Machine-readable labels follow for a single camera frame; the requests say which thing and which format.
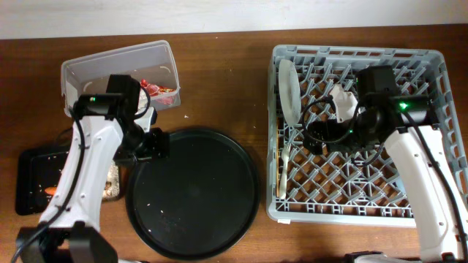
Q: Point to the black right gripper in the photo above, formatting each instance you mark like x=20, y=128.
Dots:
x=330, y=126

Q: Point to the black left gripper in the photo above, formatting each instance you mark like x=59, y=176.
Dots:
x=159, y=147

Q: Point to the white plastic fork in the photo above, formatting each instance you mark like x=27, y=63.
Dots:
x=283, y=179

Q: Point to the grey plate with food scraps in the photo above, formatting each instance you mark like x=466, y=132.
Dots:
x=290, y=92

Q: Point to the red white wrapper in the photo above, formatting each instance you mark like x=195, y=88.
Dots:
x=160, y=94

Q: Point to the orange carrot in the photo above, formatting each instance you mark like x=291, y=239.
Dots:
x=50, y=190

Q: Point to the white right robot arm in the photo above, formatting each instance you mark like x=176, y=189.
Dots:
x=407, y=129

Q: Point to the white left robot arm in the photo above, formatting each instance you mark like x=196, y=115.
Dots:
x=108, y=129

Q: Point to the grey dishwasher rack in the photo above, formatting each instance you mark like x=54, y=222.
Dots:
x=329, y=188

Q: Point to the rice and peanut shell pile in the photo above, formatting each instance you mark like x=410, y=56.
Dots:
x=112, y=185

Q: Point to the clear plastic bin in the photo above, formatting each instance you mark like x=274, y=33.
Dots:
x=152, y=61

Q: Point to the round black tray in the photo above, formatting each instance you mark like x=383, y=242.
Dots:
x=199, y=201

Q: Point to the white label sticker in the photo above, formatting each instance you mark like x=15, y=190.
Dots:
x=283, y=221

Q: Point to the black rectangular bin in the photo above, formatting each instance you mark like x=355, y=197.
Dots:
x=38, y=169

